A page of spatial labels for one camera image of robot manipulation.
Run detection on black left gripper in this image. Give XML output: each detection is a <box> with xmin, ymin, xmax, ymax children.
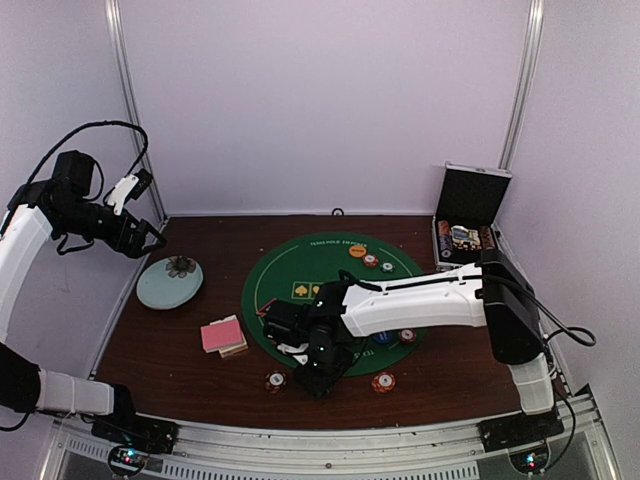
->
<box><xmin>57</xmin><ymin>198</ymin><xmax>166</xmax><ymax>258</ymax></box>

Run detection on blue small blind button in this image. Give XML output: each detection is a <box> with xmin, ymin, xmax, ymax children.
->
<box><xmin>372</xmin><ymin>332</ymin><xmax>393</xmax><ymax>345</ymax></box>

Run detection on orange chip stack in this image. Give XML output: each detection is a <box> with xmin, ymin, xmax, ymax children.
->
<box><xmin>371</xmin><ymin>372</ymin><xmax>396</xmax><ymax>394</ymax></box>

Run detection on red black chip stack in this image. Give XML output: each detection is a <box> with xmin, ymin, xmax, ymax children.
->
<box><xmin>265</xmin><ymin>370</ymin><xmax>287</xmax><ymax>394</ymax></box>

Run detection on green chip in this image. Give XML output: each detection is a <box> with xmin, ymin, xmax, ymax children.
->
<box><xmin>380</xmin><ymin>262</ymin><xmax>395</xmax><ymax>273</ymax></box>

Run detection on orange big blind button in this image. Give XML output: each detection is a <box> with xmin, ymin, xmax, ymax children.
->
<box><xmin>348</xmin><ymin>244</ymin><xmax>367</xmax><ymax>258</ymax></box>

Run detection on red-backed playing card deck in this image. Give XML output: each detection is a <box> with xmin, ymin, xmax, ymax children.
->
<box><xmin>200</xmin><ymin>319</ymin><xmax>244</xmax><ymax>353</ymax></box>

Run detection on black red triangular dealer marker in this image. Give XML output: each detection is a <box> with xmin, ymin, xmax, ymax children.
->
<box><xmin>256</xmin><ymin>298</ymin><xmax>277</xmax><ymax>317</ymax></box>

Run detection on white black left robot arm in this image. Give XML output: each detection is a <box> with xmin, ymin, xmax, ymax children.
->
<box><xmin>1</xmin><ymin>181</ymin><xmax>166</xmax><ymax>444</ymax></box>

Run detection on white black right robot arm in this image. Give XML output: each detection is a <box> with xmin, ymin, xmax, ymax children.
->
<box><xmin>295</xmin><ymin>250</ymin><xmax>559</xmax><ymax>442</ymax></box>

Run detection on light blue flower plate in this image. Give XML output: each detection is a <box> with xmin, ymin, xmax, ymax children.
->
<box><xmin>136</xmin><ymin>255</ymin><xmax>204</xmax><ymax>310</ymax></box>

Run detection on round green poker mat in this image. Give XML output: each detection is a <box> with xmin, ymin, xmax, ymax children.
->
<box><xmin>242</xmin><ymin>233</ymin><xmax>449</xmax><ymax>377</ymax></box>

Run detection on gold playing card box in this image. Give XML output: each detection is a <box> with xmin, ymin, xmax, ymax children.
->
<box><xmin>211</xmin><ymin>315</ymin><xmax>249</xmax><ymax>358</ymax></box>

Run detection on chips inside case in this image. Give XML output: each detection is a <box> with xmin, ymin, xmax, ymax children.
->
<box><xmin>436</xmin><ymin>220</ymin><xmax>497</xmax><ymax>259</ymax></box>

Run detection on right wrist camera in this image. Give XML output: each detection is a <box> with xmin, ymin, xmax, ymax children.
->
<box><xmin>262</xmin><ymin>299</ymin><xmax>308</xmax><ymax>347</ymax></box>

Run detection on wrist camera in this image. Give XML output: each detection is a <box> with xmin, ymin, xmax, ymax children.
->
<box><xmin>262</xmin><ymin>299</ymin><xmax>308</xmax><ymax>347</ymax></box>
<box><xmin>105</xmin><ymin>168</ymin><xmax>153</xmax><ymax>216</ymax></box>

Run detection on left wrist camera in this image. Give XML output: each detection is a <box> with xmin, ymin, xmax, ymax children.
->
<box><xmin>105</xmin><ymin>168</ymin><xmax>153</xmax><ymax>216</ymax></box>

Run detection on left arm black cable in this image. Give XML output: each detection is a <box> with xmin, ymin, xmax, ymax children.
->
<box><xmin>27</xmin><ymin>119</ymin><xmax>150</xmax><ymax>201</ymax></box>

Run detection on left aluminium frame post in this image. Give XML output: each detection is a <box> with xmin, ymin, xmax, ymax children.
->
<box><xmin>104</xmin><ymin>0</ymin><xmax>168</xmax><ymax>225</ymax></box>

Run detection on aluminium frame post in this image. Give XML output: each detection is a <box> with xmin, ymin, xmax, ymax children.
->
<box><xmin>498</xmin><ymin>0</ymin><xmax>544</xmax><ymax>170</ymax></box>
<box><xmin>104</xmin><ymin>0</ymin><xmax>168</xmax><ymax>225</ymax></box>

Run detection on metal front rail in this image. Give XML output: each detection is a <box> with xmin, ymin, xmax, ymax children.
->
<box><xmin>47</xmin><ymin>382</ymin><xmax>614</xmax><ymax>480</ymax></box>

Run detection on right aluminium frame post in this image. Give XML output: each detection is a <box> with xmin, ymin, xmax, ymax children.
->
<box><xmin>498</xmin><ymin>0</ymin><xmax>544</xmax><ymax>170</ymax></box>

